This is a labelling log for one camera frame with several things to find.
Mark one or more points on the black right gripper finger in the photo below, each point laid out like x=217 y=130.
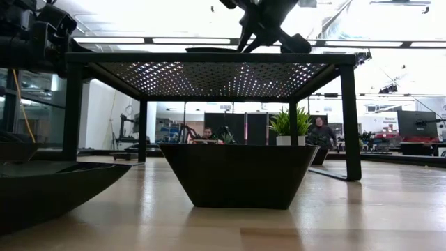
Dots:
x=257 y=45
x=248 y=43

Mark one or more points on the round wavy black plate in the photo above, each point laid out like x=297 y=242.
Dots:
x=52 y=195
x=209 y=50

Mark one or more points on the square flared black plate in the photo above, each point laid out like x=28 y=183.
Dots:
x=322 y=157
x=17 y=151
x=240 y=174

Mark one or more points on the small square black plate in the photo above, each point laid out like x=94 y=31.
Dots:
x=125 y=156

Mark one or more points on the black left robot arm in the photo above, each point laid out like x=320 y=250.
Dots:
x=14 y=45

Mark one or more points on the black perforated metal shelf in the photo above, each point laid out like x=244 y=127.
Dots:
x=209 y=57

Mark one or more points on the black divider panels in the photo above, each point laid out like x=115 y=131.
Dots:
x=237 y=125

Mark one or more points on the green plant in white pot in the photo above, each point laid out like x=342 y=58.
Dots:
x=278 y=125

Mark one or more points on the small green desk plant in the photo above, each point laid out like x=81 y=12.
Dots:
x=228 y=138

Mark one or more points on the person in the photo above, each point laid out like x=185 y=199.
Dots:
x=208 y=133
x=322 y=134

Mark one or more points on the black background robot stand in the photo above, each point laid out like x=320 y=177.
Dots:
x=122 y=127

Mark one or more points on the black monitor on mount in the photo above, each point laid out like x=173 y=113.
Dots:
x=411 y=125

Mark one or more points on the black aluminium table frame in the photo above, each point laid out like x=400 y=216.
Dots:
x=400 y=158

